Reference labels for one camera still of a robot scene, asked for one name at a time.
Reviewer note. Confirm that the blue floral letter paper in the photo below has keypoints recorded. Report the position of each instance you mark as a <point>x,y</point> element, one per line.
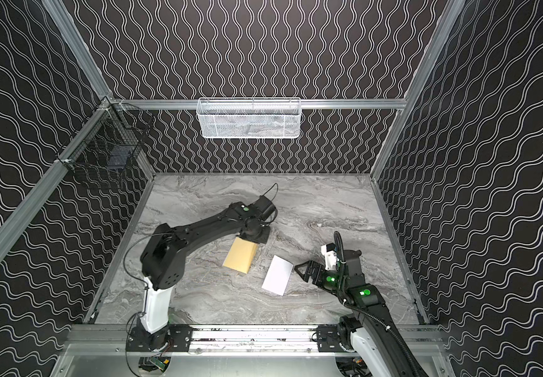
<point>278,276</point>

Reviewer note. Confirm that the aluminium corner post left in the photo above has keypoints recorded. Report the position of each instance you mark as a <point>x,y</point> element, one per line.
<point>73,39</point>

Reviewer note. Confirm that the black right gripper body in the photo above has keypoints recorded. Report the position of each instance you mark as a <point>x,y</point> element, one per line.
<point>318,276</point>

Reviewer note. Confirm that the white wire basket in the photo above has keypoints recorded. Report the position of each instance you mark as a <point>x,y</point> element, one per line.
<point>250,123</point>

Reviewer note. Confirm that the aluminium back crossbar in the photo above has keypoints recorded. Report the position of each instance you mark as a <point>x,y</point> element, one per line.
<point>265,103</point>

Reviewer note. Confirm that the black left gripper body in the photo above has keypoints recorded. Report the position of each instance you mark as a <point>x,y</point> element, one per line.
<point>256,233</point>

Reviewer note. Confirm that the aluminium corner post right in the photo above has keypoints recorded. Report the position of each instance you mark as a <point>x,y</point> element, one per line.
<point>437,42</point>

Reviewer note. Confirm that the tan kraft envelope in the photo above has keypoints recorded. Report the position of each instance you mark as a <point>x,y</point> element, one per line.
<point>240,256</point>

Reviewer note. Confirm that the black wire basket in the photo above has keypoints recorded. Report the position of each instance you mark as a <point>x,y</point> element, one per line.
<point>108,158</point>

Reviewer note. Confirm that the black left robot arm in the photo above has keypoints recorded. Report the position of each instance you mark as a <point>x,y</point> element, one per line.
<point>163,260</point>

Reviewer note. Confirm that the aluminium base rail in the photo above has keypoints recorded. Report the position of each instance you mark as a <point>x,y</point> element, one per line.
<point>212,341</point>

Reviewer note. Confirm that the aluminium left side rail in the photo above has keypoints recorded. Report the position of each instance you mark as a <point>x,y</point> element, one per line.
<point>22,216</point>

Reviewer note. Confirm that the aluminium corner post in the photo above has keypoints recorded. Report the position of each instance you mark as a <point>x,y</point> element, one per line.
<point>73,39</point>
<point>437,42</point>

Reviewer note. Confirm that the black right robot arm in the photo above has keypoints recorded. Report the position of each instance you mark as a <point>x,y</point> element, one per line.
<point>369,331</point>

